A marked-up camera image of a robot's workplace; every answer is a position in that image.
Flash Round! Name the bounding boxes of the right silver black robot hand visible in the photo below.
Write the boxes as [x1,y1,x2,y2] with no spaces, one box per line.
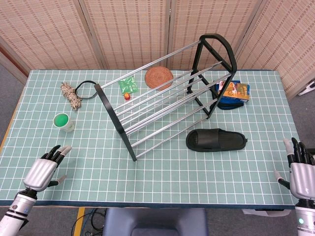
[274,137,315,201]

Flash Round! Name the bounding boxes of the white stand base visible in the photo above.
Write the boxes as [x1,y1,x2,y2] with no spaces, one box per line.
[298,80,315,96]

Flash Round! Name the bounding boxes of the green snack packet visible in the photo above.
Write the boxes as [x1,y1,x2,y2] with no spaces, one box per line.
[118,76,138,95]

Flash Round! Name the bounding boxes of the white paper sheet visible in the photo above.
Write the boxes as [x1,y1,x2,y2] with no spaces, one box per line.
[242,208,291,217]

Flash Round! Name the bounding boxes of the round woven brown coaster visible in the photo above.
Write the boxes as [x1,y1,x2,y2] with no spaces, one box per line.
[144,66,174,91]

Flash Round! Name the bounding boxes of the blue grey chair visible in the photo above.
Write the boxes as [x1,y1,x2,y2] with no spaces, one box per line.
[102,208,209,236]

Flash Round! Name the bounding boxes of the orange blue printed box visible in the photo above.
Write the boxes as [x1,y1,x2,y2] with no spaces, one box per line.
[216,80,251,103]

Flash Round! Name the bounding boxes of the white cup with green ball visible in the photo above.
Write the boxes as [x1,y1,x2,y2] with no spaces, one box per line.
[53,112,75,133]

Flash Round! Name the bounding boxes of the blue black pouch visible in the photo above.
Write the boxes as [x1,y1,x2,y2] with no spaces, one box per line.
[218,97,246,111]

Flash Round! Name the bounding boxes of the floor cables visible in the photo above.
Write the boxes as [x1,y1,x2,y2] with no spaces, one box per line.
[72,208,108,236]

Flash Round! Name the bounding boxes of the light green grid tablecloth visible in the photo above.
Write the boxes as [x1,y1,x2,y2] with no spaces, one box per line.
[0,69,308,207]

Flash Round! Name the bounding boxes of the black chrome shoe rack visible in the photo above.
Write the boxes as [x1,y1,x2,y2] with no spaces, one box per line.
[94,33,238,162]

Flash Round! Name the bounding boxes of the beige twisted rope bundle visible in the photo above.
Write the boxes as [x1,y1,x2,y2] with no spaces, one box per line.
[60,82,83,111]

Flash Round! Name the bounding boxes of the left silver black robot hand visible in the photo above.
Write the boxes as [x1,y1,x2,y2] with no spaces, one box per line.
[23,145,72,193]

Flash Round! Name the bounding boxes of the black elastic band loop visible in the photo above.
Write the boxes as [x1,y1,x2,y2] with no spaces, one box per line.
[74,80,98,100]

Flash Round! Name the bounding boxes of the bamboo folding screen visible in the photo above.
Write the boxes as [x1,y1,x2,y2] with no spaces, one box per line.
[0,0,315,99]

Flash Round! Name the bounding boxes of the black slipper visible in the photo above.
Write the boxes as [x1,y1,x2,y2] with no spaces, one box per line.
[186,128,249,152]

